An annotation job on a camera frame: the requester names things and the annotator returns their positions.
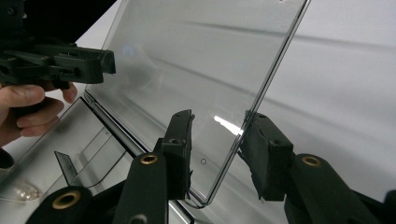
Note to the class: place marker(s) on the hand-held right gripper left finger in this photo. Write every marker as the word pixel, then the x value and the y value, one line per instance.
pixel 177 155

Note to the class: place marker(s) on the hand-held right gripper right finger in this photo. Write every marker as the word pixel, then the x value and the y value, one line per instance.
pixel 267 158

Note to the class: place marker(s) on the transparent grey compartment box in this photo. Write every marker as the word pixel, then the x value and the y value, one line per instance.
pixel 202 62

